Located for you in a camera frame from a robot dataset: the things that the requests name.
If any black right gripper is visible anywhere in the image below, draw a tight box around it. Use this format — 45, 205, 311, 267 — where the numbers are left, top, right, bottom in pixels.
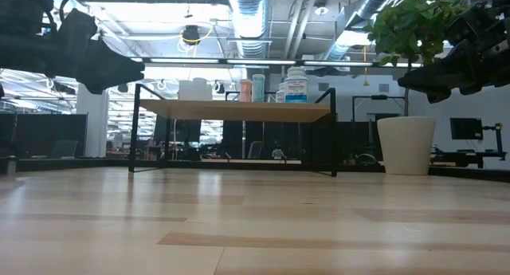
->
397, 22, 510, 105

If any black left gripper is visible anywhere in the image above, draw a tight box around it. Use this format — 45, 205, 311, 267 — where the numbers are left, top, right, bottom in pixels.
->
0, 33, 146, 96

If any pink translucent vial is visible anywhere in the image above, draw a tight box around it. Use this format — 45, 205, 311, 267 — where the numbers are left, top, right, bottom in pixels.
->
239, 79, 253, 104

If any teal blue pill vial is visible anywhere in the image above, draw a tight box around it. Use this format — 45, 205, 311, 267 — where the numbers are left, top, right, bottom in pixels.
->
251, 73, 266, 104

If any white pillar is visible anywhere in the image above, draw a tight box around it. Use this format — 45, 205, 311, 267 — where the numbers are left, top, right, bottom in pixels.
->
76, 81, 111, 159

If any small black background monitor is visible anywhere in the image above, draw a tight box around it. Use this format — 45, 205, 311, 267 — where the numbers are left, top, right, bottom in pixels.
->
449, 117, 485, 141

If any green leafy plant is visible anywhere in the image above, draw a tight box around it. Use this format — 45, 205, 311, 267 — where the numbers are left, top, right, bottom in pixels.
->
362, 0, 469, 117

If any white round plant pot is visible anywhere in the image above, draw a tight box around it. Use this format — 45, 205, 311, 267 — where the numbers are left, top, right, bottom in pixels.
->
376, 116, 437, 176

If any black background desk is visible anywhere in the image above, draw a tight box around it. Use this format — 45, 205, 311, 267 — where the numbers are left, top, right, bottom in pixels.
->
432, 147, 508, 169

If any black partition panel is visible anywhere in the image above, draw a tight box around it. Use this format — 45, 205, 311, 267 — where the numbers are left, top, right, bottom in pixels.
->
0, 112, 88, 159

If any grey office chair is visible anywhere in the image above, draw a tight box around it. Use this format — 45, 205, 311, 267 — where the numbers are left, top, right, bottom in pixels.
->
247, 140, 265, 160

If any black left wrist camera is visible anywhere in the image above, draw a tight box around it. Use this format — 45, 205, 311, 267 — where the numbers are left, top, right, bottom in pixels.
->
58, 7, 99, 49

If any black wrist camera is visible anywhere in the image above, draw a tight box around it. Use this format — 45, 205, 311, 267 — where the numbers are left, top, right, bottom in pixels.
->
445, 4, 488, 45
58, 7, 99, 49

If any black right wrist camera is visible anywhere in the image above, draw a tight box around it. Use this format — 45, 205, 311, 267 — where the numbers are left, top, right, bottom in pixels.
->
445, 4, 488, 45

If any black background rig frame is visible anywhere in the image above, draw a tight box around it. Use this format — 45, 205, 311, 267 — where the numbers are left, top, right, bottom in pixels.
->
351, 94, 407, 123

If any yellow hanging cord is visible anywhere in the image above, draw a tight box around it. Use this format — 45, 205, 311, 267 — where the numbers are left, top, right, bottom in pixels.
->
361, 45, 370, 87

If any black ceiling cable reel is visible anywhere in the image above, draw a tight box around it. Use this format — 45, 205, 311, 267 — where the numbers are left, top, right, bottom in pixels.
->
177, 24, 216, 53

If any slanted silver air duct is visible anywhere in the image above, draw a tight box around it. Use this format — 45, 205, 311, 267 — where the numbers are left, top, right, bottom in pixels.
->
318, 0, 402, 63

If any black table frame rail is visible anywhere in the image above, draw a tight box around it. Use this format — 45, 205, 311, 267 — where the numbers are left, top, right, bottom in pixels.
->
131, 159, 379, 173
0, 155, 132, 175
428, 165, 510, 184

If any wooden shelf with black frame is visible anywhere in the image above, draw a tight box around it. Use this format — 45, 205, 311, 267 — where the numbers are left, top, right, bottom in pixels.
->
127, 82, 339, 179

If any ribbed silver air duct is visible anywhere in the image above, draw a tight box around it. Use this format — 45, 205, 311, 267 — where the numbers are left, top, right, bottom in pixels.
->
226, 0, 277, 93

